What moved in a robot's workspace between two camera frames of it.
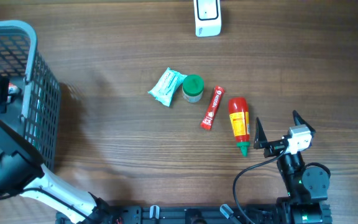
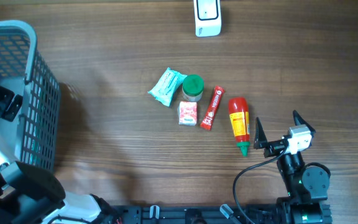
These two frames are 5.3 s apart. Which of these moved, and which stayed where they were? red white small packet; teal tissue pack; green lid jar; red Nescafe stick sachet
Moved: red white small packet
Stayed: red Nescafe stick sachet; teal tissue pack; green lid jar
